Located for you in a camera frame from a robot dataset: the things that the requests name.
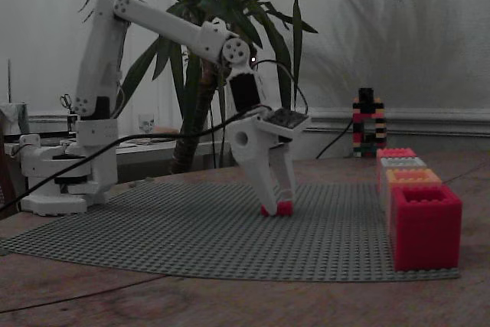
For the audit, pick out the red Lego brick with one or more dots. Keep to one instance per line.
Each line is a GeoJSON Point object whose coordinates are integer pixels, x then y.
{"type": "Point", "coordinates": [286, 209]}

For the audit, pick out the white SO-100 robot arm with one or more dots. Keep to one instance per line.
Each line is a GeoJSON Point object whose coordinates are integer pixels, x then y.
{"type": "Point", "coordinates": [168, 26]}

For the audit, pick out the grey Lego baseplate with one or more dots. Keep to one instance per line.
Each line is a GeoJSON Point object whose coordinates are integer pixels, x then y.
{"type": "Point", "coordinates": [191, 235]}

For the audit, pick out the large pink lego block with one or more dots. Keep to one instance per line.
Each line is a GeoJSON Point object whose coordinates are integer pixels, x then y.
{"type": "Point", "coordinates": [396, 152]}

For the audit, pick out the grey lego block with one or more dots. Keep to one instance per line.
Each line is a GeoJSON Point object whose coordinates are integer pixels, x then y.
{"type": "Point", "coordinates": [402, 162]}

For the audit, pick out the orange lego block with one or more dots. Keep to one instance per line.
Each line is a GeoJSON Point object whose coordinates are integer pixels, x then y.
{"type": "Point", "coordinates": [413, 177]}

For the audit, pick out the red lego block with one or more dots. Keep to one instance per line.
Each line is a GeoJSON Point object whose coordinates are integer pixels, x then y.
{"type": "Point", "coordinates": [425, 235]}

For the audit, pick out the glass with skull print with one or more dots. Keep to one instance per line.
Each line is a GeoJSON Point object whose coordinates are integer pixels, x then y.
{"type": "Point", "coordinates": [146, 122]}

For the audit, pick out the large green palm plant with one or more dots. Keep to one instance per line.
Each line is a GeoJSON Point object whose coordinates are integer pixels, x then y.
{"type": "Point", "coordinates": [214, 9]}

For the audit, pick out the shiny metal cup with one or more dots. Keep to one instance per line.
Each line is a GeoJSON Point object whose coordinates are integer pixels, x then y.
{"type": "Point", "coordinates": [15, 118]}

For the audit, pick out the gripper camera circuit board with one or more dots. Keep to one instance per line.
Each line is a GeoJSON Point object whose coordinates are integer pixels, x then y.
{"type": "Point", "coordinates": [285, 121]}

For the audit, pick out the multicolour Lego camera tower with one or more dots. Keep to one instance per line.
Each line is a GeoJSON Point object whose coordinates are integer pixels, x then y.
{"type": "Point", "coordinates": [367, 128]}

